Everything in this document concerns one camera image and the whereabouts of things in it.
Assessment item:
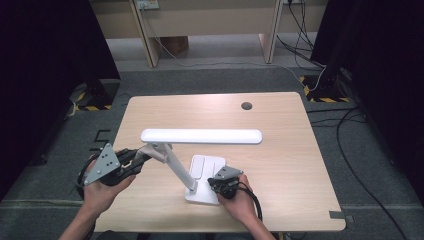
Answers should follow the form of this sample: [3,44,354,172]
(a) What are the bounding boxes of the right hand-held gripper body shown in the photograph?
[213,165,244,200]

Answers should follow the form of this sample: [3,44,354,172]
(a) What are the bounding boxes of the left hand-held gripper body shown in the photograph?
[83,143,134,187]

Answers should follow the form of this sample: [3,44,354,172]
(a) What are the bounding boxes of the white desk lamp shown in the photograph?
[140,128,264,205]

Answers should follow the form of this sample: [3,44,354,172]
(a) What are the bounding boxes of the person's right hand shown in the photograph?
[216,173,259,224]

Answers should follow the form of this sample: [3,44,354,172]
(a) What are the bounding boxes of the person's left hand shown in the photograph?
[81,159,137,214]

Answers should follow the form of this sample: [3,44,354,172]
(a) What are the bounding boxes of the black stand base hazard tape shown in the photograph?
[299,73,351,104]
[69,79,121,113]

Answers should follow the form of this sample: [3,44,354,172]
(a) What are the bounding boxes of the black curtain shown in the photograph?
[309,0,424,198]
[0,0,121,201]

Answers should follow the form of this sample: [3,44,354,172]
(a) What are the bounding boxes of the brown cardboard box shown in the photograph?
[159,35,189,56]

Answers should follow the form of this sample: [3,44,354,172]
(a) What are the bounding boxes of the white power strip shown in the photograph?
[135,0,160,10]

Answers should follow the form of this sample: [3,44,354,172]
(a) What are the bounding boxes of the beige wooden desk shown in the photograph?
[89,0,329,69]

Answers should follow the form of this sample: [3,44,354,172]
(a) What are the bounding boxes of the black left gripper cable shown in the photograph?
[76,155,102,201]

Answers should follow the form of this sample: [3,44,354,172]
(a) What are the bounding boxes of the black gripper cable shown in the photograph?
[236,185,264,222]
[76,155,102,201]

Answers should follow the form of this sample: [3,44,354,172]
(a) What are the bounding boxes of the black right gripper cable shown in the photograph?
[236,185,264,222]

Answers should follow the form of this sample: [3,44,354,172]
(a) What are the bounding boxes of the thin black floor cables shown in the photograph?
[306,106,366,128]

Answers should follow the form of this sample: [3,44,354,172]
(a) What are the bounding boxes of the white floor cable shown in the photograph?
[154,35,327,90]

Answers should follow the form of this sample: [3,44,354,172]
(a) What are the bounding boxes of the long black floor cable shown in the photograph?
[335,106,409,240]

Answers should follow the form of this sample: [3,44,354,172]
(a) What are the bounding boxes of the bundle of black hanging cables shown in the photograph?
[276,0,326,66]

